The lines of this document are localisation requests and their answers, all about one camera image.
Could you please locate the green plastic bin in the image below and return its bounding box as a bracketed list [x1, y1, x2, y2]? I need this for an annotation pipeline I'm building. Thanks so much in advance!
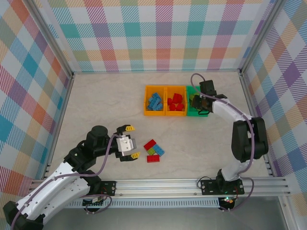
[186, 85, 209, 118]

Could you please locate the orange plastic bin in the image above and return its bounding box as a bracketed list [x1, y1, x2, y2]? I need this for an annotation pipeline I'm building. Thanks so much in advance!
[143, 85, 167, 117]
[165, 85, 188, 117]

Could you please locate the small electronics board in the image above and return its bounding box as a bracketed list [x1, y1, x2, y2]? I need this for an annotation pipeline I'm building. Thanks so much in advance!
[219, 196, 236, 206]
[83, 196, 103, 207]

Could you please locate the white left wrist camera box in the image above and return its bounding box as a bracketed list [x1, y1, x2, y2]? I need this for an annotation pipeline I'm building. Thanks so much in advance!
[116, 135, 138, 155]

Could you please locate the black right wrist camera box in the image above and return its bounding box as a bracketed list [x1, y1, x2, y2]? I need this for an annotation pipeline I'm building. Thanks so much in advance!
[200, 80, 217, 96]

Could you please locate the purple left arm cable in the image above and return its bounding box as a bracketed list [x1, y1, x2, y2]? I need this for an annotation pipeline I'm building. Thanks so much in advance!
[11, 134, 125, 228]

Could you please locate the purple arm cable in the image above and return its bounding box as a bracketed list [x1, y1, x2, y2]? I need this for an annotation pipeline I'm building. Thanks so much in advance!
[11, 134, 125, 228]
[190, 73, 255, 213]

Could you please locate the wide aluminium extrusion rail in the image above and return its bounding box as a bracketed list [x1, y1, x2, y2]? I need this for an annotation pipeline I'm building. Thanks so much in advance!
[31, 177, 292, 197]

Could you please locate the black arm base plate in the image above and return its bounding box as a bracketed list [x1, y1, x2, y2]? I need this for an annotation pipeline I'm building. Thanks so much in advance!
[98, 181, 118, 197]
[200, 178, 245, 196]

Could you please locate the aluminium frame rail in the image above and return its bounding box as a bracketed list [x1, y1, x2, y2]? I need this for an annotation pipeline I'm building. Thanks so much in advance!
[44, 73, 75, 179]
[72, 69, 241, 74]
[239, 71, 275, 178]

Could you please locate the white slotted cable duct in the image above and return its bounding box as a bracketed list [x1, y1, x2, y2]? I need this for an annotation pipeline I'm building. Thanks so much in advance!
[64, 197, 220, 209]

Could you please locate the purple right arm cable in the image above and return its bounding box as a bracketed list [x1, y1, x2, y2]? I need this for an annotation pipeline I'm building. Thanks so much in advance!
[190, 73, 255, 213]

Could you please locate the short purple cable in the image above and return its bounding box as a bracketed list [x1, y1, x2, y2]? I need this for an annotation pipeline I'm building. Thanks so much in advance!
[83, 195, 113, 215]

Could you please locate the aluminium frame post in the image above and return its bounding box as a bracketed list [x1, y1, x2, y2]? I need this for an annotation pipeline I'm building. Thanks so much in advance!
[239, 0, 286, 74]
[30, 0, 74, 76]

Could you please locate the aluminium frame leg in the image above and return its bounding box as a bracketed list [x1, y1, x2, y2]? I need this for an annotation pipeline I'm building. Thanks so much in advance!
[278, 195, 297, 230]

